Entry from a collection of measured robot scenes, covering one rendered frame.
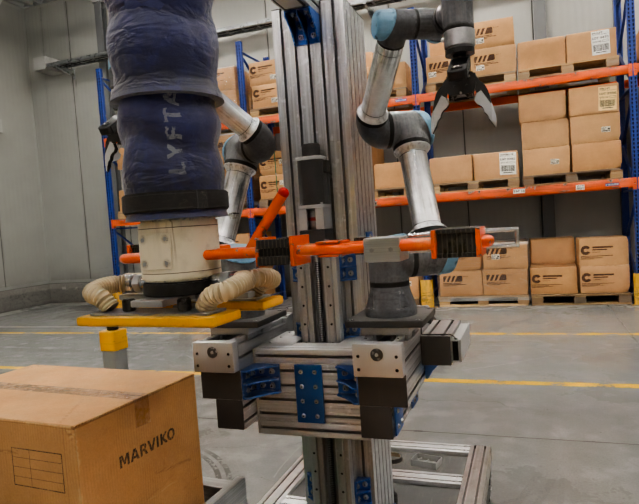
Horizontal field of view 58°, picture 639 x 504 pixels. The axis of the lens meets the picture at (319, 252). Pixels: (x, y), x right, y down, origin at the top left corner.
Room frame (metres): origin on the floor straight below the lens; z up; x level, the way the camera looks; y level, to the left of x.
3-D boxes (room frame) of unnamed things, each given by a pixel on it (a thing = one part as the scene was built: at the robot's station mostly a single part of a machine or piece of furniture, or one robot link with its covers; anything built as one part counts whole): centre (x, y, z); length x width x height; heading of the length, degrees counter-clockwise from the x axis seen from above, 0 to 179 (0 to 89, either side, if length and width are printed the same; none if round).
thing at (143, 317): (1.17, 0.34, 1.17); 0.34 x 0.10 x 0.05; 67
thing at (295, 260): (1.15, 0.07, 1.27); 0.10 x 0.08 x 0.06; 157
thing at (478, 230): (1.01, -0.25, 1.27); 0.08 x 0.07 x 0.05; 67
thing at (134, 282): (1.25, 0.30, 1.21); 0.34 x 0.25 x 0.06; 67
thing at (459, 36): (1.43, -0.38, 1.74); 0.08 x 0.08 x 0.05
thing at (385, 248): (1.07, -0.13, 1.26); 0.07 x 0.07 x 0.04; 67
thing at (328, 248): (1.29, 0.07, 1.27); 0.93 x 0.30 x 0.04; 67
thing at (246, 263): (1.85, 0.27, 1.20); 0.13 x 0.12 x 0.14; 40
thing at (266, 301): (1.34, 0.26, 1.17); 0.34 x 0.10 x 0.05; 67
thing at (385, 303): (1.68, -0.20, 1.09); 0.15 x 0.15 x 0.10
